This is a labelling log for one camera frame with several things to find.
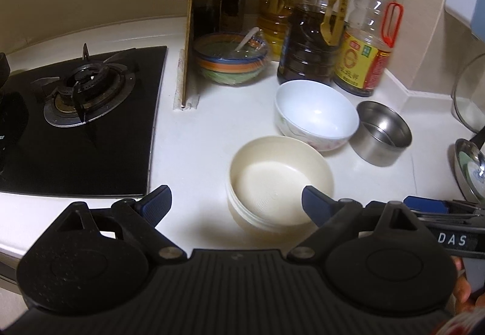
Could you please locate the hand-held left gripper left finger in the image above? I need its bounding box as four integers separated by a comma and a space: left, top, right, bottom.
53, 185, 188, 264

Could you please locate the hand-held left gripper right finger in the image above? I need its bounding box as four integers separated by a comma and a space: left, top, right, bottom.
286, 185, 430, 264

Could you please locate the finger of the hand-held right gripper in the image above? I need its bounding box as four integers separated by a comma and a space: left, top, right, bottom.
403, 195, 485, 214
414, 212, 485, 227

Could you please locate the round steel dish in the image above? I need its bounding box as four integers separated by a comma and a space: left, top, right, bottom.
454, 138, 485, 204

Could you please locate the beige ribbed bowl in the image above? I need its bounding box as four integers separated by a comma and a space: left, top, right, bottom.
226, 135, 335, 233

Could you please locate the small floral plate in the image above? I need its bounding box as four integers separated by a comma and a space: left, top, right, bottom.
467, 161, 485, 188

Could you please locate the steel bowl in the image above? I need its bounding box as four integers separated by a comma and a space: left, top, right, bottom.
349, 100, 413, 167

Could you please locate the person's right hand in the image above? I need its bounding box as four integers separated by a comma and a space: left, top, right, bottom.
452, 256, 485, 315

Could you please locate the black glass gas stove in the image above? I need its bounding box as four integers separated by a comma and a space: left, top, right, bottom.
0, 45, 168, 196

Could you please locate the white floral bowl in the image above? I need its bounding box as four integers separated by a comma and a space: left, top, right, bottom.
274, 80, 360, 152

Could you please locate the colourful striped wrapped bowl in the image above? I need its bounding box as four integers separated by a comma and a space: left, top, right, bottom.
193, 32, 271, 86

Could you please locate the large dark oil bottle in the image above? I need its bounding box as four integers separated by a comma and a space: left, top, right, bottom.
276, 0, 351, 86

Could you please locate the black cookware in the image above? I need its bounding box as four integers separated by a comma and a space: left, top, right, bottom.
0, 53, 29, 173

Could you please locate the white plastic spoon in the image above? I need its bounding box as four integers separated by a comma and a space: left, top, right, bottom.
233, 26, 260, 53

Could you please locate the yellow oil bottle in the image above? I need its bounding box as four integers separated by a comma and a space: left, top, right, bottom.
258, 0, 307, 59

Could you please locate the brown cardboard board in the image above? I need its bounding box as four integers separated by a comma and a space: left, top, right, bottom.
181, 0, 200, 109

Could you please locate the dark bottle black cap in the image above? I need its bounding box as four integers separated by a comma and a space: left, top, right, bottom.
220, 0, 247, 35

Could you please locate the glass lid with black handle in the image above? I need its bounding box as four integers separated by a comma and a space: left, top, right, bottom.
452, 53, 485, 151

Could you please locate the soy sauce bottle red handle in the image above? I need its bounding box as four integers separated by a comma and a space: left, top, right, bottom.
333, 0, 405, 97

